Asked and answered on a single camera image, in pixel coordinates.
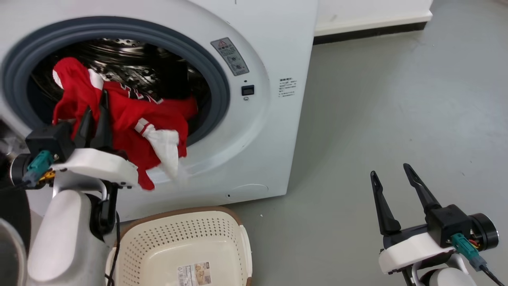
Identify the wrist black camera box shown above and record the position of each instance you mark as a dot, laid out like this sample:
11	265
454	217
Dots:
49	139
448	224

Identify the black door latch socket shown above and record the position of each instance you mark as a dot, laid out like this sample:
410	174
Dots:
247	90

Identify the paper product label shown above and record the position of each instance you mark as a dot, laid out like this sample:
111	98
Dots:
194	274

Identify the grey warning sticker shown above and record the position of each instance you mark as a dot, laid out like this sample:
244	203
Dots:
230	56

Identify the cream perforated laundry basket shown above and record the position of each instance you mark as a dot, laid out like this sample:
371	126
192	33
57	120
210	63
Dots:
178	242

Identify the wrist teal connector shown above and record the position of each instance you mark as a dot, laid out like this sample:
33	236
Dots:
37	165
466	248

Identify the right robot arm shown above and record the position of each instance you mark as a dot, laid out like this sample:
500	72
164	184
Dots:
448	278

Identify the white wall ledge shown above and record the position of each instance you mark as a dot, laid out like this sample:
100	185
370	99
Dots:
369	16

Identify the white front-load washing machine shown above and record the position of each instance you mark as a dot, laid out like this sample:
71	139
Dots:
270	139

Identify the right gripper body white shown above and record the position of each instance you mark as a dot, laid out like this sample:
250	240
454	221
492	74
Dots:
408	252

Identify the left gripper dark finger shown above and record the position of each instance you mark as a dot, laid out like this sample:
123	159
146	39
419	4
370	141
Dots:
104	127
84	133

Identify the black garment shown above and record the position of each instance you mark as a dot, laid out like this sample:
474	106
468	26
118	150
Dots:
171	79

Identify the grey rubber door gasket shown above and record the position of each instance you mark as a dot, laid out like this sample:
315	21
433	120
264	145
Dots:
119	28

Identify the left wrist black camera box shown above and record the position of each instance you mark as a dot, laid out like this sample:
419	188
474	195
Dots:
49	139

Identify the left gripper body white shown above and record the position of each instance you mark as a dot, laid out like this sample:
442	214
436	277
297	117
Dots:
99	163

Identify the steel perforated washer drum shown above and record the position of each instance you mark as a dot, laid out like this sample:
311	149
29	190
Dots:
119	59

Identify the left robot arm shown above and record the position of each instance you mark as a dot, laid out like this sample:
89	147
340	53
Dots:
59	238

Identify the red jersey with white trim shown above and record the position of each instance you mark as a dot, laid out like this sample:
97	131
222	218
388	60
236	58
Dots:
127	111

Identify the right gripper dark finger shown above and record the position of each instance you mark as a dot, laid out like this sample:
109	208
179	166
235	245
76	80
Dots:
384	210
422	190

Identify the left wrist teal connector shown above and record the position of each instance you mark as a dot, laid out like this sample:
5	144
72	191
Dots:
37	165

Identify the right wrist teal connector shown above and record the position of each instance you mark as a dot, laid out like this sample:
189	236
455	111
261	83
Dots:
466	248

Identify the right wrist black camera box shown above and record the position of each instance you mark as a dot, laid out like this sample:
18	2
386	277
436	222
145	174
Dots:
448	224

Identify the round filter cover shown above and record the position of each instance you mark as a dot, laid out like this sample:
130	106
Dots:
252	190

